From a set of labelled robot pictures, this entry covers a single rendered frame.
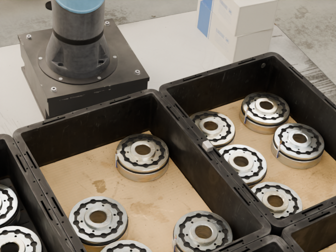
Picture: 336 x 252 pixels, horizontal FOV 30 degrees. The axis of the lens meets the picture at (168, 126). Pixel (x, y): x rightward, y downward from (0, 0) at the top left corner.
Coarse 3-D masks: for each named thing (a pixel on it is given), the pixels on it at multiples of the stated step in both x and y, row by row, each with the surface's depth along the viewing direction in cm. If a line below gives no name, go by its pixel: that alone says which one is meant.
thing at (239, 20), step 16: (208, 0) 173; (224, 0) 164; (240, 0) 160; (256, 0) 161; (272, 0) 162; (224, 16) 167; (240, 16) 160; (256, 16) 163; (272, 16) 165; (240, 32) 164
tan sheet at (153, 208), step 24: (48, 168) 120; (72, 168) 120; (96, 168) 121; (168, 168) 122; (72, 192) 116; (96, 192) 116; (120, 192) 117; (144, 192) 117; (168, 192) 118; (192, 192) 118; (144, 216) 113; (168, 216) 113; (144, 240) 109; (168, 240) 110
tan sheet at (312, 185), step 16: (224, 112) 136; (240, 128) 132; (240, 144) 129; (256, 144) 129; (272, 160) 126; (320, 160) 127; (272, 176) 123; (288, 176) 123; (304, 176) 123; (320, 176) 124; (304, 192) 120; (320, 192) 121; (304, 208) 117
